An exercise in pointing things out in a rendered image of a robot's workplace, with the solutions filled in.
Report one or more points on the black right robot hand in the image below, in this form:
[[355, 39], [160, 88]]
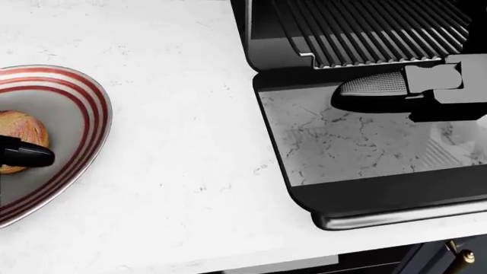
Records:
[[430, 88]]

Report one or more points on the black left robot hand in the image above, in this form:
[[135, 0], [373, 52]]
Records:
[[26, 154]]

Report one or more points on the round toasted bread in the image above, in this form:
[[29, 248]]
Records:
[[28, 128]]

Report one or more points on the metal toaster oven rack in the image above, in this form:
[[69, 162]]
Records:
[[380, 37]]

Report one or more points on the black toaster oven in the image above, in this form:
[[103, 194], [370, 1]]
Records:
[[262, 34]]

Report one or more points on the heart-shaped red striped plate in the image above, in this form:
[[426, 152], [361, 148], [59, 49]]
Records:
[[76, 120]]

